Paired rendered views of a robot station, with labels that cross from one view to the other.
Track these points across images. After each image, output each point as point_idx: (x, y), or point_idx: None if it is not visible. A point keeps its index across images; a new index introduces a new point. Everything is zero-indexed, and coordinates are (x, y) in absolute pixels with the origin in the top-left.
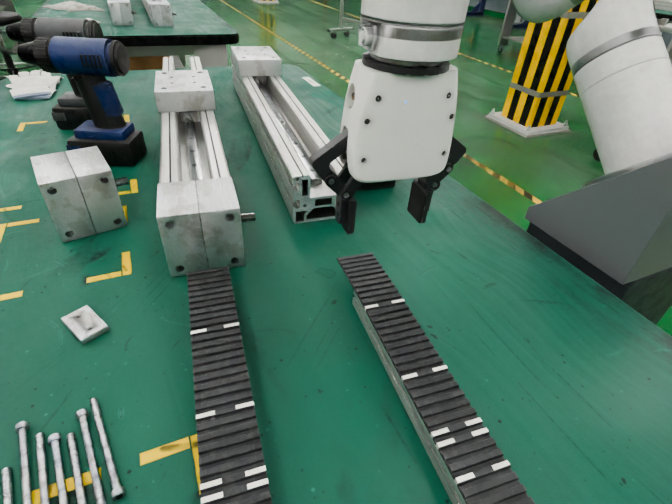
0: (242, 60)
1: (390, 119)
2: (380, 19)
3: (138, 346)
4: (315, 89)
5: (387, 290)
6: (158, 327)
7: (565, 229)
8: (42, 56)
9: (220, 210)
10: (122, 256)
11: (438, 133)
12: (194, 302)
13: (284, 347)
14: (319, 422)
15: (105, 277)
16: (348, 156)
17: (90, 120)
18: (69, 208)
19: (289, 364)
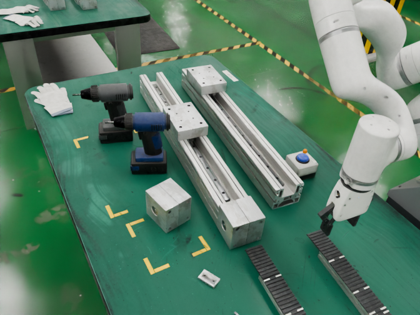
0: (204, 86)
1: (352, 203)
2: (354, 179)
3: (236, 287)
4: (236, 85)
5: (335, 251)
6: (239, 277)
7: (408, 204)
8: (130, 126)
9: (257, 219)
10: (200, 239)
11: (367, 202)
12: (257, 265)
13: (297, 282)
14: (323, 313)
15: (200, 252)
16: (334, 213)
17: (139, 148)
18: (172, 217)
19: (302, 289)
